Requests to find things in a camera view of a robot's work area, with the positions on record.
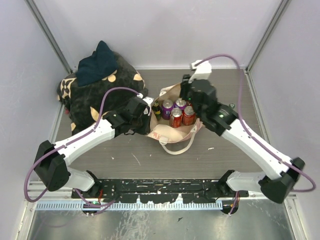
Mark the red coke can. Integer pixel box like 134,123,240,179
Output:
169,107,183,128
182,105,196,126

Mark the canvas tote bag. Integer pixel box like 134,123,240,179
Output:
147,83,204,155

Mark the purple soda can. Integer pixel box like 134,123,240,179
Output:
161,99,174,120
174,98,187,111

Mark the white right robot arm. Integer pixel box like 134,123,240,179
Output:
179,74,305,204

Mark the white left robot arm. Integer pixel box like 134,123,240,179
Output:
34,96,154,198

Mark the dark green bottle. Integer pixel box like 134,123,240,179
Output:
152,100,162,120

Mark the black plush flower blanket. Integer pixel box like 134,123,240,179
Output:
56,51,148,135

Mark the dark navy cloth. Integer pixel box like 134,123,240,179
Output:
75,40,118,87

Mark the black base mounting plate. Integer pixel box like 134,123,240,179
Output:
71,177,249,205

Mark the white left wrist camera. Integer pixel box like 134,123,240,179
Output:
136,93,155,116

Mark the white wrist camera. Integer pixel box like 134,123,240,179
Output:
188,60,212,84
136,93,155,116

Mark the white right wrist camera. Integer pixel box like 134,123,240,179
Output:
188,60,212,84

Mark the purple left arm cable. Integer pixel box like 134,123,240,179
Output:
24,86,144,203

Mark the aluminium rail frame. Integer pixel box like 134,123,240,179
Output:
17,0,305,240

